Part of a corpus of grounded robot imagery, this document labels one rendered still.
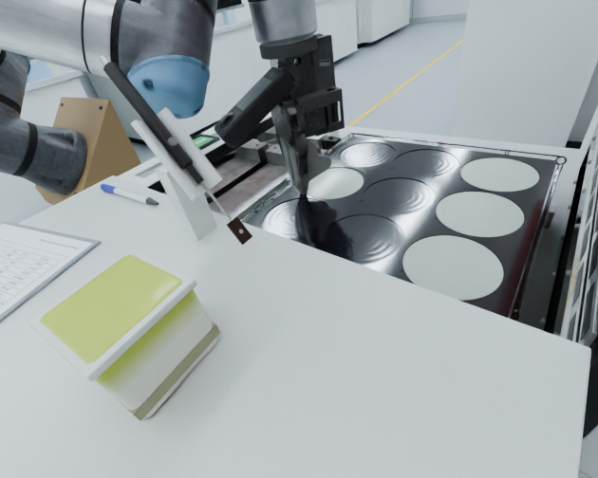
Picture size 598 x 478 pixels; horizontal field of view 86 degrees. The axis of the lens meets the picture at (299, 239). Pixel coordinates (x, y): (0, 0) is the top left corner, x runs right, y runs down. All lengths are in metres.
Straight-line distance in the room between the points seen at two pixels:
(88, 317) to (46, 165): 0.65
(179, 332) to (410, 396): 0.15
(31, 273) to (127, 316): 0.25
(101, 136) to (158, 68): 0.50
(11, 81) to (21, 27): 0.47
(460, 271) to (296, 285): 0.19
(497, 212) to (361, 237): 0.18
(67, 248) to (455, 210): 0.48
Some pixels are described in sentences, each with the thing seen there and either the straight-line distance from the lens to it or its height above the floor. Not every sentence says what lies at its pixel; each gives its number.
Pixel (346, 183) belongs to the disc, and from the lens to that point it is 0.53.
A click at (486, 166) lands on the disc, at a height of 0.90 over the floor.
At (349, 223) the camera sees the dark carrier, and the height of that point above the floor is 0.90.
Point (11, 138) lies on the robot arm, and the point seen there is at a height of 1.02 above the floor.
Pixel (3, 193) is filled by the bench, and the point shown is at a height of 0.31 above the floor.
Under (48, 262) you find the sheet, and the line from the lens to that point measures 0.46.
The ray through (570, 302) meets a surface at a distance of 0.33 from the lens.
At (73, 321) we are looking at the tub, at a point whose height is 1.03.
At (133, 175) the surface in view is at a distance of 0.61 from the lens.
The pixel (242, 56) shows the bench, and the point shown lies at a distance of 4.26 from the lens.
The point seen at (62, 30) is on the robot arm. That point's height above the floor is 1.17.
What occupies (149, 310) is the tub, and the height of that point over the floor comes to 1.03.
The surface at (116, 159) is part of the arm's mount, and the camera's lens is 0.87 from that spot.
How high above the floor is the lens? 1.17
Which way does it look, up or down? 39 degrees down
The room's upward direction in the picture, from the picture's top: 12 degrees counter-clockwise
